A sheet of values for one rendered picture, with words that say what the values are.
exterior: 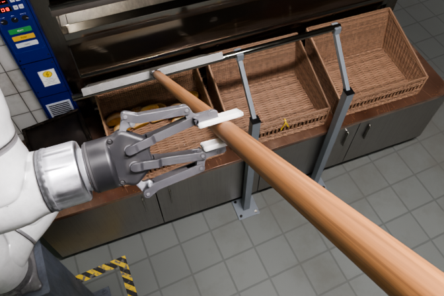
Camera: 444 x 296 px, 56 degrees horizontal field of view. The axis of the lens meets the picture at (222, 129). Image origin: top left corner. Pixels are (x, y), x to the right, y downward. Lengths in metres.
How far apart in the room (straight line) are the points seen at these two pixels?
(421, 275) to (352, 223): 0.07
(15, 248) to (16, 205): 0.89
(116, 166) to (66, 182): 0.07
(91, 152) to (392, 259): 0.43
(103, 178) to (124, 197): 1.57
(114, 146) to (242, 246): 2.07
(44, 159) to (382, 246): 0.44
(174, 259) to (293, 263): 0.71
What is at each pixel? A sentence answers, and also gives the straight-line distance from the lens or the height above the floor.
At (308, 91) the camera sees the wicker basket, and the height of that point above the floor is 0.63.
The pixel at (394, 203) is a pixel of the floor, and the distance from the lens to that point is 2.94.
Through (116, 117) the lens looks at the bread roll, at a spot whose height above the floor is 0.70.
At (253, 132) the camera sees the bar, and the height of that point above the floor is 0.88.
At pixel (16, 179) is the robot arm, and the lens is 0.59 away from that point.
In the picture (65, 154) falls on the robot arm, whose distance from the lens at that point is 0.59.
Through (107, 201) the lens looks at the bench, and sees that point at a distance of 2.17.
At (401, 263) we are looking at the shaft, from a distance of 0.27.
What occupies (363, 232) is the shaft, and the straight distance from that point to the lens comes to 0.30.
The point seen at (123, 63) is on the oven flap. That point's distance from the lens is 2.16.
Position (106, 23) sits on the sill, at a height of 1.18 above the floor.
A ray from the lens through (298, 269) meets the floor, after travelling 2.62.
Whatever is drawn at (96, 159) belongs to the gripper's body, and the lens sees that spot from 0.59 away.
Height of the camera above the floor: 2.48
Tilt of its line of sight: 55 degrees down
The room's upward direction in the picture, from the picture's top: straight up
